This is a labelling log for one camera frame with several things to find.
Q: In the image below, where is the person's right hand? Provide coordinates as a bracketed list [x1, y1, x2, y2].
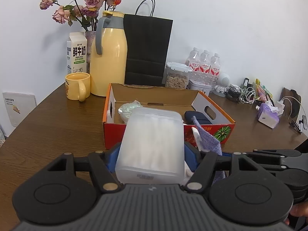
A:
[290, 202, 308, 222]

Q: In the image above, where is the white robot figurine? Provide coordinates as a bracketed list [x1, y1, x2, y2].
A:
[215, 73, 231, 98]

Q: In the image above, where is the pale purple tin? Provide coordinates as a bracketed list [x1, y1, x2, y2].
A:
[188, 78, 216, 95]

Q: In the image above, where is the white board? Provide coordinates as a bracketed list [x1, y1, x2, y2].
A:
[2, 91, 37, 128]

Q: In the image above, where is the yellow thermos jug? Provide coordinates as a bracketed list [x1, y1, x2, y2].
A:
[90, 11, 127, 97]

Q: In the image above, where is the translucent plastic container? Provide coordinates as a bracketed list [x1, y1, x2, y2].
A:
[115, 107, 186, 184]

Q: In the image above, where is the black cable tangle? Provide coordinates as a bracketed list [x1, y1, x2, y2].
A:
[225, 84, 242, 103]

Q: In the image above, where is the purple drawstring pouch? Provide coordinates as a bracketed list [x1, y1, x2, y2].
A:
[191, 116, 227, 186]

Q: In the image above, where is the navy blue zip case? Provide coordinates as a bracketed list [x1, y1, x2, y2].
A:
[184, 111, 211, 126]

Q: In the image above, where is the clear plastic bag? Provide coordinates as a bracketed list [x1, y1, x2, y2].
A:
[118, 100, 142, 123]

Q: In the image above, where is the brown wooden stand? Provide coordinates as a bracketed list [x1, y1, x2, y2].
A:
[280, 87, 302, 119]

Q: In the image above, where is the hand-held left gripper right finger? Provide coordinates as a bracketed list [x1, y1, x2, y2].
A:
[184, 142, 267, 193]

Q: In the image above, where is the white milk carton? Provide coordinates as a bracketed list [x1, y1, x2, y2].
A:
[67, 32, 88, 75]

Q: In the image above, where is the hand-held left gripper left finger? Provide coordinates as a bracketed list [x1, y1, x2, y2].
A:
[47, 142, 121, 193]

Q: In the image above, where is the black phone stand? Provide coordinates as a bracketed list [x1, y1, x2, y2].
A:
[289, 116, 308, 134]

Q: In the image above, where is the colourful snack packet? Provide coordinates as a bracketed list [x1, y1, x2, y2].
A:
[255, 78, 275, 103]

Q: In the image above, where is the purple tissue pack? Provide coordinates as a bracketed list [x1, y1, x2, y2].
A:
[257, 102, 280, 129]

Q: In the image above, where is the dried pink rose bouquet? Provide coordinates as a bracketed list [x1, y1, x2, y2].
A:
[40, 0, 123, 32]

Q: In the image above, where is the clear container of seeds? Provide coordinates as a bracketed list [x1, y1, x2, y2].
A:
[165, 62, 193, 89]

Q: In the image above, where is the speckled pink vase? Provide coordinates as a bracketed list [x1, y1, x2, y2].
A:
[85, 31, 97, 74]

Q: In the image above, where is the white charger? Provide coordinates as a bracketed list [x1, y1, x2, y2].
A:
[274, 100, 285, 115]

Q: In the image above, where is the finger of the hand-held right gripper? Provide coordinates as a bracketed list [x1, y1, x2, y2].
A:
[259, 164, 293, 173]
[243, 149, 302, 159]

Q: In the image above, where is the black paper bag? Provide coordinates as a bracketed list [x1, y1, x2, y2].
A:
[124, 0, 174, 87]

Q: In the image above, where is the red orange cardboard box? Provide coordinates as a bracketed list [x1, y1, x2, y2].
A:
[103, 83, 236, 150]

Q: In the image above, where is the water bottle red label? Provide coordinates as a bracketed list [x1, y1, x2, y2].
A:
[199, 50, 212, 75]
[210, 53, 222, 78]
[185, 47, 201, 74]

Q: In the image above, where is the yellow mug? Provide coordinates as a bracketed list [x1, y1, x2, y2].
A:
[65, 73, 91, 102]

